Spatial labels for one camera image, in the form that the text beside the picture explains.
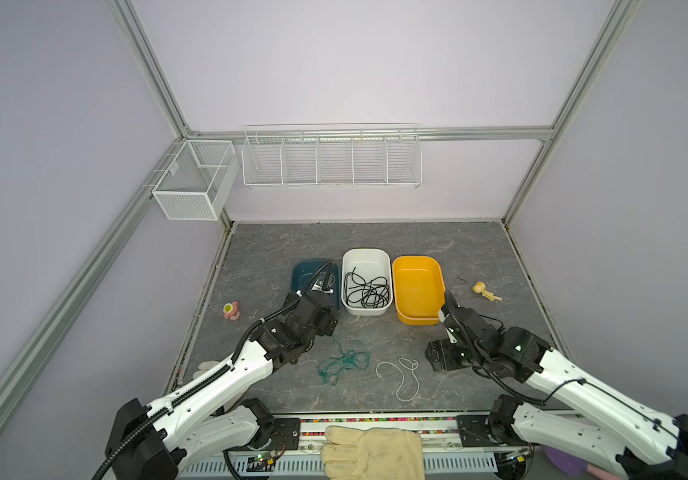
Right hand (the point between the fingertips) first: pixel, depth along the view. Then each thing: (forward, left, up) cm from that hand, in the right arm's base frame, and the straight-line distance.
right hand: (440, 353), depth 75 cm
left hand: (+11, +32, +5) cm, 35 cm away
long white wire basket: (+58, +29, +20) cm, 68 cm away
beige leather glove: (-20, +17, -11) cm, 29 cm away
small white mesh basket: (+49, +73, +16) cm, 90 cm away
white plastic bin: (+37, +17, -10) cm, 42 cm away
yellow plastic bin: (+26, 0, -10) cm, 28 cm away
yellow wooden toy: (+26, -20, -10) cm, 34 cm away
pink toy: (+16, +60, -7) cm, 63 cm away
